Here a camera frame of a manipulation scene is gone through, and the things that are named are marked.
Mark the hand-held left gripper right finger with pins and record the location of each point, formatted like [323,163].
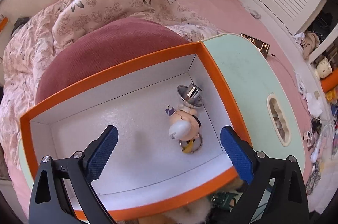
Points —
[237,155]

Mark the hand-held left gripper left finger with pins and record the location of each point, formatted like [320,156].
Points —
[101,155]

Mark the orange cardboard box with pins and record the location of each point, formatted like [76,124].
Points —
[126,118]

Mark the shiny silver metal fitting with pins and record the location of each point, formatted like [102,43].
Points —
[192,91]

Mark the white crumpled paper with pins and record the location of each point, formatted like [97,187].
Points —
[314,103]

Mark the maroon round cushion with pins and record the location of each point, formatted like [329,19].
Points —
[111,46]

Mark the dark glossy phone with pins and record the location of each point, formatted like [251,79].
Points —
[257,45]

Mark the orange foam tube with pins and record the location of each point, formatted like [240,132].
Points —
[330,83]

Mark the cream dotted pot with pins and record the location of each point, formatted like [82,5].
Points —
[324,68]

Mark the beige crumpled cloth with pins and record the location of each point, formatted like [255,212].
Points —
[310,44]

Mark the pink bed sheet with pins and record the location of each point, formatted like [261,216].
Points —
[224,9]

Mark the orange desk container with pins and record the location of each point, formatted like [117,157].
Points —
[3,24]

